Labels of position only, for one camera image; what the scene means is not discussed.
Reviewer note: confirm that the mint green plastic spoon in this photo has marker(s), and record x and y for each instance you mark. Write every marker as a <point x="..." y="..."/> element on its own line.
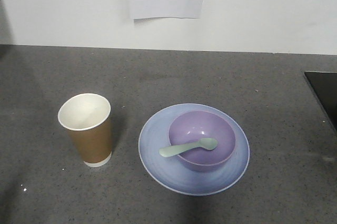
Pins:
<point x="205" y="143"/>

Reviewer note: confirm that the brown paper cup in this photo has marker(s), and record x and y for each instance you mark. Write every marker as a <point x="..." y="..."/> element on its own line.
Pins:
<point x="86" y="117"/>

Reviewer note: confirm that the purple plastic bowl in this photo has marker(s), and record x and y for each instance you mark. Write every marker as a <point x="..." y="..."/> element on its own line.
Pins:
<point x="194" y="125"/>

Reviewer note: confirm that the light blue plate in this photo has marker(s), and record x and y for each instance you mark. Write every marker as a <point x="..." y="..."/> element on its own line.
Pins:
<point x="172" y="173"/>

